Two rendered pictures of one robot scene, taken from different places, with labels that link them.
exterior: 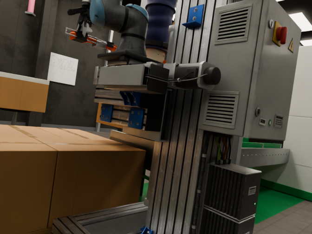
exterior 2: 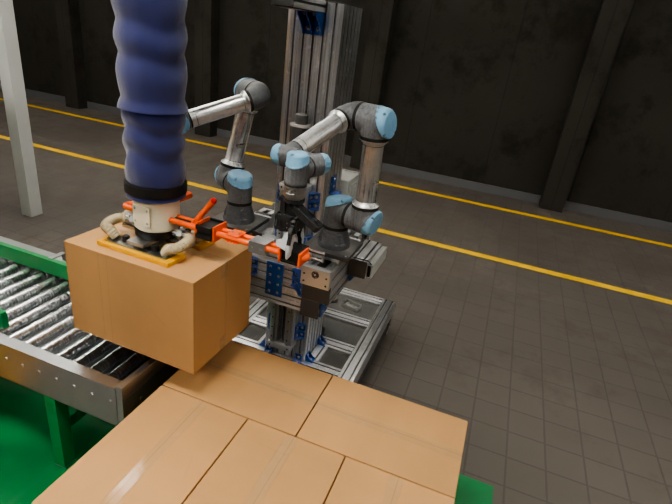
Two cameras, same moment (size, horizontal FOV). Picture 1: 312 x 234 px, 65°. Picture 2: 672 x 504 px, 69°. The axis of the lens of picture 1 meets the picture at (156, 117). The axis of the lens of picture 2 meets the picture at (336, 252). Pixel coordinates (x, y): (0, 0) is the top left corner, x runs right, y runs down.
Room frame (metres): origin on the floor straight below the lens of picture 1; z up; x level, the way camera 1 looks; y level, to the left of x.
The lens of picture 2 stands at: (2.11, 1.95, 1.94)
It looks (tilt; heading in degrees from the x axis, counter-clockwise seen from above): 25 degrees down; 241
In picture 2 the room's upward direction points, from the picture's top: 8 degrees clockwise
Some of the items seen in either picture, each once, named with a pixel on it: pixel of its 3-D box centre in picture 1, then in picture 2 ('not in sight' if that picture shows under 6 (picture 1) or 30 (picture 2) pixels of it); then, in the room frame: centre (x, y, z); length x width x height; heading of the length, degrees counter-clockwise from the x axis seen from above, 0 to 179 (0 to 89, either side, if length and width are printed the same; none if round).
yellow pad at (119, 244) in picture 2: not in sight; (140, 245); (1.96, 0.15, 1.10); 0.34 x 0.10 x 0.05; 132
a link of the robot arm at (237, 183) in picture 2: not in sight; (239, 185); (1.49, -0.21, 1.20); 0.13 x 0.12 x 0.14; 96
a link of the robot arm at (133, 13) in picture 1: (133, 22); (338, 210); (1.14, 0.16, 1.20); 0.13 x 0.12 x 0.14; 119
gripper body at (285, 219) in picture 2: (87, 15); (291, 213); (1.51, 0.51, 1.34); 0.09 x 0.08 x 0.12; 132
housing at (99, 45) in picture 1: (99, 44); (260, 245); (1.58, 0.43, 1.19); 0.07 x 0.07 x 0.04; 42
